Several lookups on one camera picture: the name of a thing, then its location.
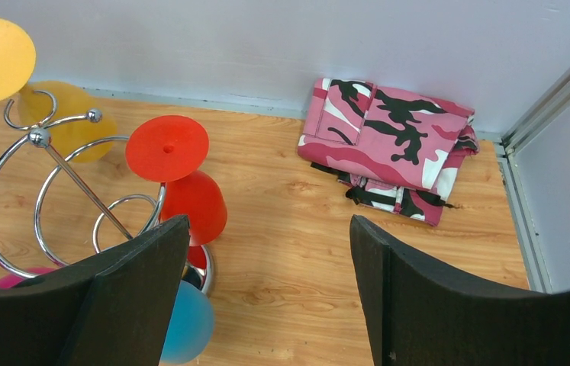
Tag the red plastic wine glass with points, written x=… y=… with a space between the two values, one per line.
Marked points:
x=170 y=149

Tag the aluminium frame rail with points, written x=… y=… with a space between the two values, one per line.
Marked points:
x=534 y=157

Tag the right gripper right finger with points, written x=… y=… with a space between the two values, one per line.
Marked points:
x=420 y=310

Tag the yellow plastic wine glass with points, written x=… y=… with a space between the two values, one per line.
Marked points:
x=68 y=115

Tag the blue plastic wine glass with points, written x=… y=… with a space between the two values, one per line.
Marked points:
x=191 y=326

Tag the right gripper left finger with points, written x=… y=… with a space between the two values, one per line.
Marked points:
x=112 y=308

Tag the pink camouflage folded cloth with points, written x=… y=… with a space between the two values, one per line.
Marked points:
x=393 y=149

